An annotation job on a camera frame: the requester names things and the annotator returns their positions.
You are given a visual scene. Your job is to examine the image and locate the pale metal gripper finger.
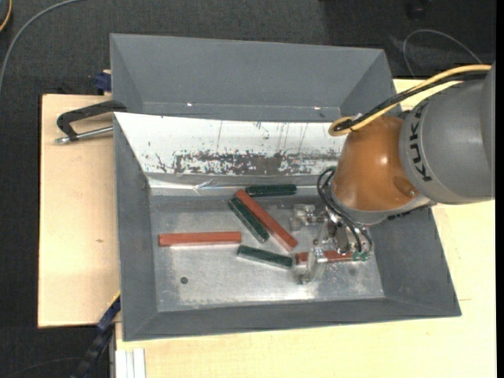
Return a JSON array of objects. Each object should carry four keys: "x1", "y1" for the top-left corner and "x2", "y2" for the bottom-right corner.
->
[
  {"x1": 290, "y1": 204, "x2": 317, "y2": 232},
  {"x1": 295, "y1": 247, "x2": 328, "y2": 285}
]

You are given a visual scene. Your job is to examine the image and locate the red-brown flat block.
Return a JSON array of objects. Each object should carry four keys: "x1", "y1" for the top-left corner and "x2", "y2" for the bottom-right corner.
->
[
  {"x1": 235, "y1": 189, "x2": 299, "y2": 252},
  {"x1": 157, "y1": 231, "x2": 243, "y2": 248},
  {"x1": 294, "y1": 250, "x2": 355, "y2": 268}
]

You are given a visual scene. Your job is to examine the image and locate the dark green flat block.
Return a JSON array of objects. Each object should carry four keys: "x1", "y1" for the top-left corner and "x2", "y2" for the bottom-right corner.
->
[
  {"x1": 244, "y1": 183, "x2": 298, "y2": 199},
  {"x1": 227, "y1": 197, "x2": 271, "y2": 245},
  {"x1": 236, "y1": 244, "x2": 295, "y2": 271}
]

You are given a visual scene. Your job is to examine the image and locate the grey metal bin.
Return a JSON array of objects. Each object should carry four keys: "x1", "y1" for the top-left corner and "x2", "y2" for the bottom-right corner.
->
[{"x1": 109, "y1": 32, "x2": 462, "y2": 342}]

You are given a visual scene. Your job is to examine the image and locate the pale wood flat board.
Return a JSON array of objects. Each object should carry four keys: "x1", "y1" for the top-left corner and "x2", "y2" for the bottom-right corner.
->
[{"x1": 37, "y1": 92, "x2": 121, "y2": 329}]

